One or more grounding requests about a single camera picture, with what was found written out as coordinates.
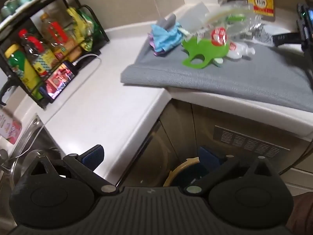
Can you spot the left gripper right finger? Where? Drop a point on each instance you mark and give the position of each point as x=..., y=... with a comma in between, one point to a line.
x=218, y=167

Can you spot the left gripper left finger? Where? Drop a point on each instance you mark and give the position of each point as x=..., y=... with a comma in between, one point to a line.
x=83, y=166

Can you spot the checkered printed paper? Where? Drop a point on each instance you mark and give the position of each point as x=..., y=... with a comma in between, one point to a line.
x=260, y=35

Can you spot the white wrapper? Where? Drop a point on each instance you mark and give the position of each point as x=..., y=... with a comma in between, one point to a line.
x=238, y=50

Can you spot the green plastic packaging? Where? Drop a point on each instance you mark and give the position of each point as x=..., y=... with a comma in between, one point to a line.
x=206, y=48

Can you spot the blue paper towel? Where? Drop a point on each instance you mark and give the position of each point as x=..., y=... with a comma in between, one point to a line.
x=163, y=41

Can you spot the clear plastic bag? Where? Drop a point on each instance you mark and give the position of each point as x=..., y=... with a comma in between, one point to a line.
x=236, y=17

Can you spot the cream rimmed blue trash bin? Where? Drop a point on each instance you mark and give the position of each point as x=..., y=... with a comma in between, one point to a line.
x=172, y=174

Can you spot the grey counter mat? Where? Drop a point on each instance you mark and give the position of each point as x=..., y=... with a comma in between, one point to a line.
x=274, y=75

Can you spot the stainless steel sink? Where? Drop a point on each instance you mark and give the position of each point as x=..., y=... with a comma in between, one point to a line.
x=35, y=141

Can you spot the smartphone with lit screen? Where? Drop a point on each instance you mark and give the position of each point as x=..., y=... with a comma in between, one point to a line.
x=58, y=80

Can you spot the pink hand soap bottle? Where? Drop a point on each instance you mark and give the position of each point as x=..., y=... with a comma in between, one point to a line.
x=10, y=126

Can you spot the sauce bottle red cap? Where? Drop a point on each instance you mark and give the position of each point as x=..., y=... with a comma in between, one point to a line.
x=41, y=57

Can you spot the green bottle yellow cap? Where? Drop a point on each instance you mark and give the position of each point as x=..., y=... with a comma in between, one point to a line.
x=20, y=65

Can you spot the oil bottle red label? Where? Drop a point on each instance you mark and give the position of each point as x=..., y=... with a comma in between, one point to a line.
x=62, y=43

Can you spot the black spice rack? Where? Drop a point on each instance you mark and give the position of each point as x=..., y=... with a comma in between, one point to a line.
x=45, y=43

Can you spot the yellow green snack bag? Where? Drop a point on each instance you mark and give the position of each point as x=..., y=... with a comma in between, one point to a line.
x=84, y=28

